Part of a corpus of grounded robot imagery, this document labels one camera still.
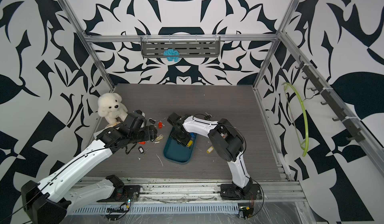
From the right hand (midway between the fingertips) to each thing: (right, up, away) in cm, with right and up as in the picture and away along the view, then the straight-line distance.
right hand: (175, 138), depth 92 cm
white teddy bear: (-37, +19, -4) cm, 42 cm away
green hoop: (+60, +16, -26) cm, 67 cm away
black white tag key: (-19, -6, -4) cm, 20 cm away
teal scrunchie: (-2, +52, -1) cm, 52 cm away
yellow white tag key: (+21, -6, -3) cm, 22 cm away
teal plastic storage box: (+2, -6, -7) cm, 10 cm away
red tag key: (-11, +7, +8) cm, 15 cm away
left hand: (-11, +8, -13) cm, 19 cm away
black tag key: (+21, +12, +13) cm, 28 cm away
